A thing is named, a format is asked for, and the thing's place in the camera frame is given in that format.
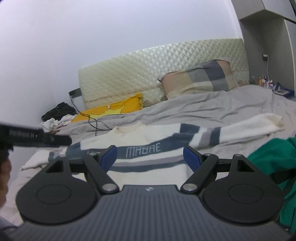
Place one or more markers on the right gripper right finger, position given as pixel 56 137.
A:
pixel 202 166

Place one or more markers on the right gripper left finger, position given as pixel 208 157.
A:
pixel 97 165

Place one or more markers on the white blue striped sweater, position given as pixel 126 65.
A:
pixel 154 154

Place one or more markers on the white clothes pile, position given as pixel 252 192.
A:
pixel 53 124

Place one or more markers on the black clothes pile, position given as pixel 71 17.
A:
pixel 61 110

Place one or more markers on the person's left hand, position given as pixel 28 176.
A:
pixel 5 175

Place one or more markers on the grey bed duvet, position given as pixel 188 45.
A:
pixel 208 110

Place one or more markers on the yellow pillow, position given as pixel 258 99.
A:
pixel 128 105

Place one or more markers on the green garment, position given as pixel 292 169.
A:
pixel 277 160

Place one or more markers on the plaid beige grey pillow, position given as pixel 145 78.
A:
pixel 214 75

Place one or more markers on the cream quilted headboard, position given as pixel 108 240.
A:
pixel 121 77

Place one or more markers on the small items on bedside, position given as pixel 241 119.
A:
pixel 277 88

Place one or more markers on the grey wardrobe cabinet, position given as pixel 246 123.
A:
pixel 268 27

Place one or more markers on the black wall socket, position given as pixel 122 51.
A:
pixel 75 93

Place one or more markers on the white charger with cable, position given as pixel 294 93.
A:
pixel 265 58

